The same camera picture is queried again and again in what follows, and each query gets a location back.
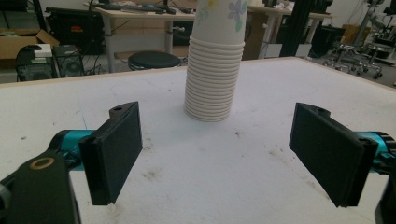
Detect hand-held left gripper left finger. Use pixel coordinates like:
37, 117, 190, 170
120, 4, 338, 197
78, 101, 144, 206

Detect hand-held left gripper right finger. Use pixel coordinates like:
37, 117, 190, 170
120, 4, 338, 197
289, 102, 379, 208

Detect stack of white paper cups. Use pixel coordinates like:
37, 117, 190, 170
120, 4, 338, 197
184, 0, 250, 123

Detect chrome swivel chair base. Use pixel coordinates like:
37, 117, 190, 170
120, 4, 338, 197
322, 42, 385, 80

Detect black computer tower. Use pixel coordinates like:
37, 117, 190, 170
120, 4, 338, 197
15, 44, 58, 82
52, 45, 85, 78

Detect black round stool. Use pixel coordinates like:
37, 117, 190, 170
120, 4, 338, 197
127, 50, 182, 71

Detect white foam table mat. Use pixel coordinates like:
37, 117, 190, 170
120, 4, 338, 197
0, 58, 396, 224

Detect small white box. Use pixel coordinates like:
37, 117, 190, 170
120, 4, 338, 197
33, 43, 53, 59

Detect large black case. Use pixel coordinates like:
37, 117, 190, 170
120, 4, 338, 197
45, 7, 106, 56

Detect light wooden desk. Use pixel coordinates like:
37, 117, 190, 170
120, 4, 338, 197
83, 2, 200, 75

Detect open cardboard box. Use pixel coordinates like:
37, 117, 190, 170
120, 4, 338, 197
0, 29, 61, 61

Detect black metal frame post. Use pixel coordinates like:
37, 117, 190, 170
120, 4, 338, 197
279, 0, 316, 58

